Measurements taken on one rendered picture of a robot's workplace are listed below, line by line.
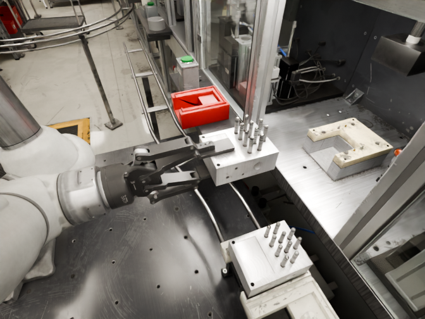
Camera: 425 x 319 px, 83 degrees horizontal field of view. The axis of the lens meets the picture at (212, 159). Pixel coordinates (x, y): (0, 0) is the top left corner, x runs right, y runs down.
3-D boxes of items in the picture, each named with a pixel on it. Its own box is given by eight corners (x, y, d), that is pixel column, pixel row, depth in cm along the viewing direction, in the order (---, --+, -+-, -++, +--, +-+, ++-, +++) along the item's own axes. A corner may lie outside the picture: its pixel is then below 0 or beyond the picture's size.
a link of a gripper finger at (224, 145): (193, 149, 44) (193, 146, 44) (228, 140, 46) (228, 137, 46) (199, 159, 42) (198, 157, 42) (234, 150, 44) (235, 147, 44)
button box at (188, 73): (178, 88, 90) (174, 56, 82) (198, 84, 92) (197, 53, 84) (184, 98, 85) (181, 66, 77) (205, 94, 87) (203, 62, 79)
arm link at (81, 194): (55, 204, 33) (99, 192, 35) (59, 161, 39) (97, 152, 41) (81, 235, 40) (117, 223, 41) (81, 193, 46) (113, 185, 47)
